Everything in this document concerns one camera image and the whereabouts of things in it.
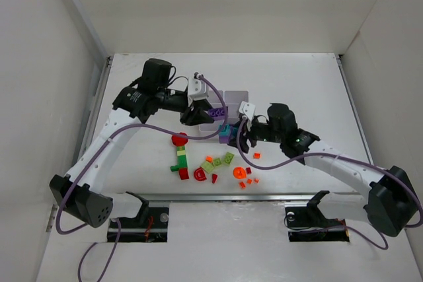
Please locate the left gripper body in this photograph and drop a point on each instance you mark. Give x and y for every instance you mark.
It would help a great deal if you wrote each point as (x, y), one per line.
(189, 114)

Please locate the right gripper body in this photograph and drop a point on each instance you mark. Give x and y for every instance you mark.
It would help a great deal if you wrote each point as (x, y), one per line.
(246, 136)

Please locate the purple lego brick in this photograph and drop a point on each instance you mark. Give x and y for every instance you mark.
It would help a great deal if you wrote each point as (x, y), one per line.
(218, 113)

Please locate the green and red duplo stack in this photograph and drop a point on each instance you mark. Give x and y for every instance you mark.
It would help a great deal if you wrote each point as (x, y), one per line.
(182, 164)

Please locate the teal and purple lego stack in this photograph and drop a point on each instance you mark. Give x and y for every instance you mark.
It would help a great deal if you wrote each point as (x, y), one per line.
(227, 133)

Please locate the red arch duplo brick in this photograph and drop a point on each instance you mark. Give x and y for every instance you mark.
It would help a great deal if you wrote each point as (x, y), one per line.
(179, 140)

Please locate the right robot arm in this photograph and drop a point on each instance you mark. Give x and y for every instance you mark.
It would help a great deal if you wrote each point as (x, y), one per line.
(383, 198)

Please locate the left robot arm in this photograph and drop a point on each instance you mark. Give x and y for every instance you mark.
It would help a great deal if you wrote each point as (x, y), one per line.
(79, 192)

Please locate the light green square lego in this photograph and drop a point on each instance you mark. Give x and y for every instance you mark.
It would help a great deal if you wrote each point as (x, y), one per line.
(228, 158)

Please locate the orange round lego piece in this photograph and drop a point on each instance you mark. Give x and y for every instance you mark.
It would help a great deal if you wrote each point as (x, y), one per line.
(239, 172)

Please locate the right clear divided container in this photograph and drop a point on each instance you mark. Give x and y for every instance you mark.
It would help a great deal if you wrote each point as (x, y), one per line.
(233, 99)

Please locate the light green curved lego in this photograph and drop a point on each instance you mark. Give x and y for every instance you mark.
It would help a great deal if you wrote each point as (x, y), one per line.
(207, 166)

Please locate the red slope lego piece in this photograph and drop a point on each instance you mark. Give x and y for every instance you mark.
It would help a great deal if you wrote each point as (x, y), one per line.
(214, 178)

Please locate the red horseshoe lego piece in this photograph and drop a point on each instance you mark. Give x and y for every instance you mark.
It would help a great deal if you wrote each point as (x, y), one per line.
(200, 175)

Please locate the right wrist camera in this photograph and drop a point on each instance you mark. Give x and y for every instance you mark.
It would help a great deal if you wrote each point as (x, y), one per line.
(247, 110)

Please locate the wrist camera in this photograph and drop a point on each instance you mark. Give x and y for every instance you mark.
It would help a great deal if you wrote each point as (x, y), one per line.
(197, 89)
(247, 110)

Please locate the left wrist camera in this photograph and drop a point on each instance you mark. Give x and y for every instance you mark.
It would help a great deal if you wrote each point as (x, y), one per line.
(197, 89)

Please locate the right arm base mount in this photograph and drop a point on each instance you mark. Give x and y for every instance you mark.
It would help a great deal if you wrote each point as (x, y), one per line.
(306, 223)

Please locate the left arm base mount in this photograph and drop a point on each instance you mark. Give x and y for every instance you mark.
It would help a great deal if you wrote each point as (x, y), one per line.
(135, 219)

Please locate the metal table rail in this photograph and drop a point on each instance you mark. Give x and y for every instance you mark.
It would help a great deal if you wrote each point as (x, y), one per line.
(226, 197)

